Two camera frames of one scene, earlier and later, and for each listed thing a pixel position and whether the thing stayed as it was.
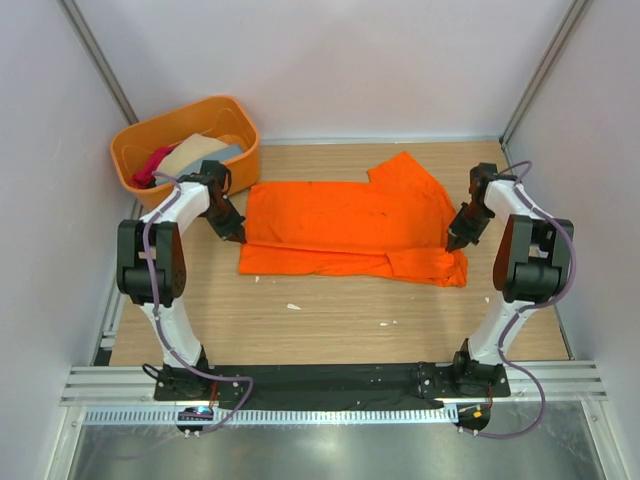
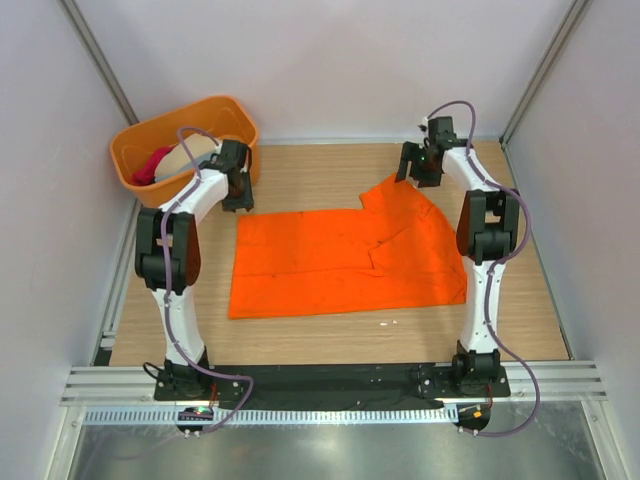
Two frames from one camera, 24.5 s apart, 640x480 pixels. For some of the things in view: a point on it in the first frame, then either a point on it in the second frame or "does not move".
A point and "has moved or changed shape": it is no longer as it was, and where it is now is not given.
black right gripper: [457, 230] to [410, 152]
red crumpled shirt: [145, 179] does not move
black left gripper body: [224, 218] to [239, 199]
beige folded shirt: [185, 154] does not move
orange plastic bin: [222, 116] does not move
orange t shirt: [396, 224] has moved or changed shape
